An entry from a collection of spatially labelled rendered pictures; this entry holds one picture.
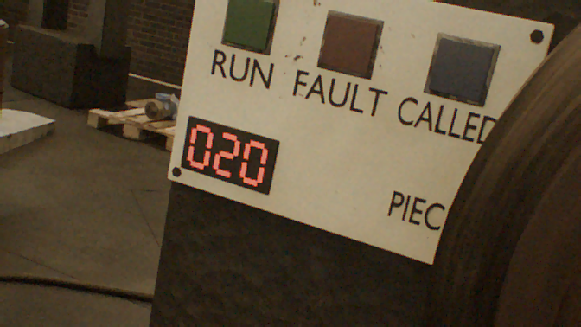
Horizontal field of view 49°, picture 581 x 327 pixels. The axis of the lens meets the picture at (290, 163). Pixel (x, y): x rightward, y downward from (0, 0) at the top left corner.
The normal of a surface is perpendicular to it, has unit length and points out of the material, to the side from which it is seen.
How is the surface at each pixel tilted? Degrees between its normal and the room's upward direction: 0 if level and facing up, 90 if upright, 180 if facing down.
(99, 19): 90
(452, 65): 90
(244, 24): 90
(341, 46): 90
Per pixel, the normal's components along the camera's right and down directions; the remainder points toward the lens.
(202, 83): -0.37, 0.16
